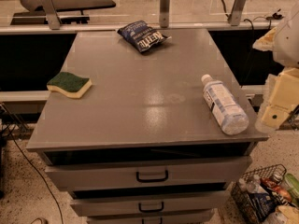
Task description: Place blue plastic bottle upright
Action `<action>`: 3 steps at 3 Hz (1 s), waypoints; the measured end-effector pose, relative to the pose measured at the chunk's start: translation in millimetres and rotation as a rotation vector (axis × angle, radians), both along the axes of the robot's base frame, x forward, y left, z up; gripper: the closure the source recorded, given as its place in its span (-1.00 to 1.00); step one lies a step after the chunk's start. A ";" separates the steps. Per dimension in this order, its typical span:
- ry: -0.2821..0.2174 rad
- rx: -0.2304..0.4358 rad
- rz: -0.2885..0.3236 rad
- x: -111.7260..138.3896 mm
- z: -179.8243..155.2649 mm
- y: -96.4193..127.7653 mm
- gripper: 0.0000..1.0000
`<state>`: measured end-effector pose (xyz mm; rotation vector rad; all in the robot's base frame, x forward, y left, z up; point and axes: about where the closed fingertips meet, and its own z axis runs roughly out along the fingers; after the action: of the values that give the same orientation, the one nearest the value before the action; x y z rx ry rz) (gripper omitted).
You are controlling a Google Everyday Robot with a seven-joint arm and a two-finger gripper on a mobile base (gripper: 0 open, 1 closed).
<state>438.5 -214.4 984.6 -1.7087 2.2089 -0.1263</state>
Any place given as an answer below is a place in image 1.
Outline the black floor cable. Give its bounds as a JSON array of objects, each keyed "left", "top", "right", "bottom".
[{"left": 0, "top": 103, "right": 64, "bottom": 224}]

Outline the left metal bracket post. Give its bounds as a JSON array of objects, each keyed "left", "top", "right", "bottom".
[{"left": 40, "top": 0, "right": 61, "bottom": 30}]

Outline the wire basket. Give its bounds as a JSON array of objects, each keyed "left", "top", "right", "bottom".
[{"left": 231, "top": 164, "right": 286, "bottom": 224}]

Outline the middle metal bracket post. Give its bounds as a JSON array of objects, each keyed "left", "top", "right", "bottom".
[{"left": 159, "top": 0, "right": 170, "bottom": 28}]

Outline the green yellow sponge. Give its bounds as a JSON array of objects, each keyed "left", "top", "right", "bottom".
[{"left": 47, "top": 72, "right": 92, "bottom": 99}]

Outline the top drawer black handle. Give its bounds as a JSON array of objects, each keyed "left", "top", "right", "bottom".
[{"left": 135, "top": 170, "right": 169, "bottom": 183}]

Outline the clear blue-label plastic bottle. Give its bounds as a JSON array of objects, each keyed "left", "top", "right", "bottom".
[{"left": 201, "top": 75, "right": 249, "bottom": 135}]

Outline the right metal bracket post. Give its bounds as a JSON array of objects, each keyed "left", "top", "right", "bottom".
[{"left": 228, "top": 0, "right": 247, "bottom": 26}]

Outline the blue chip bag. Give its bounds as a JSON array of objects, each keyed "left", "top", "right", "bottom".
[{"left": 117, "top": 21, "right": 168, "bottom": 53}]

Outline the black office chair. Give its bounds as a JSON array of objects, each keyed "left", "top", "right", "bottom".
[{"left": 10, "top": 0, "right": 116, "bottom": 25}]

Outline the middle drawer black handle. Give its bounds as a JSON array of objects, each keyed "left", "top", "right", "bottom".
[{"left": 138, "top": 202, "right": 164, "bottom": 213}]

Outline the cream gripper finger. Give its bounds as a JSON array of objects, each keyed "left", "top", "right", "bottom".
[
  {"left": 252, "top": 27, "right": 277, "bottom": 51},
  {"left": 261, "top": 68, "right": 299, "bottom": 129}
]

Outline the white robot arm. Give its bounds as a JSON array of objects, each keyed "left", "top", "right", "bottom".
[{"left": 252, "top": 4, "right": 299, "bottom": 133}]

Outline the red snack pack in basket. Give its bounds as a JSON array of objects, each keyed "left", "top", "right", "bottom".
[{"left": 261, "top": 178, "right": 292, "bottom": 202}]

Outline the grey drawer cabinet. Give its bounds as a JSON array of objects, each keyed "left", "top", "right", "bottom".
[{"left": 27, "top": 29, "right": 264, "bottom": 224}]

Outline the green bottle in basket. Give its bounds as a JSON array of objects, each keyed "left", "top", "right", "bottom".
[{"left": 283, "top": 174, "right": 299, "bottom": 204}]

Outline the water bottle in basket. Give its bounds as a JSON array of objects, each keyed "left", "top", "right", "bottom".
[{"left": 246, "top": 175, "right": 277, "bottom": 219}]

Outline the bottom drawer black handle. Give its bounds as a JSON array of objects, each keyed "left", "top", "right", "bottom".
[{"left": 141, "top": 217, "right": 164, "bottom": 224}]

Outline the metal bracket post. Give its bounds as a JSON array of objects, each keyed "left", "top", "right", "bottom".
[
  {"left": 40, "top": 0, "right": 61, "bottom": 30},
  {"left": 159, "top": 0, "right": 170, "bottom": 28},
  {"left": 228, "top": 0, "right": 247, "bottom": 26}
]

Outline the drawer black handle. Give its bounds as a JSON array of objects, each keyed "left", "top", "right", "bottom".
[
  {"left": 141, "top": 217, "right": 164, "bottom": 224},
  {"left": 138, "top": 202, "right": 164, "bottom": 213},
  {"left": 135, "top": 170, "right": 169, "bottom": 183}
]

